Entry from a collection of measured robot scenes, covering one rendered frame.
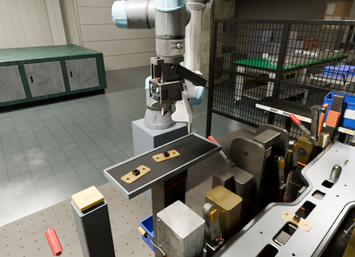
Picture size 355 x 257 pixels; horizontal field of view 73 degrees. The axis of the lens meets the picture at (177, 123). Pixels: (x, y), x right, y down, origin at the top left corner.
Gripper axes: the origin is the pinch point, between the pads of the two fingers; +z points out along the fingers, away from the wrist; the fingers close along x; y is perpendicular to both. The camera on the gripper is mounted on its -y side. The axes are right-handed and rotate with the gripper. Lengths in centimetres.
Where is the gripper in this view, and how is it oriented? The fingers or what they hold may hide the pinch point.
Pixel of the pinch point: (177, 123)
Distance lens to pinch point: 71.9
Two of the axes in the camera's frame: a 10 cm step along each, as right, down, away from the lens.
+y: -8.5, 2.2, -4.8
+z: 0.0, 9.1, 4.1
